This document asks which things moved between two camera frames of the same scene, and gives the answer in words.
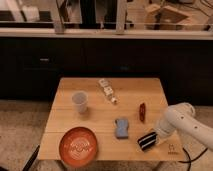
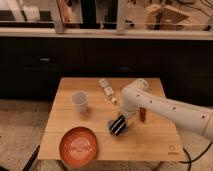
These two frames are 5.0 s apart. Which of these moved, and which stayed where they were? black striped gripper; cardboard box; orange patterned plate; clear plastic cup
Moved: black striped gripper
Stayed: orange patterned plate; cardboard box; clear plastic cup
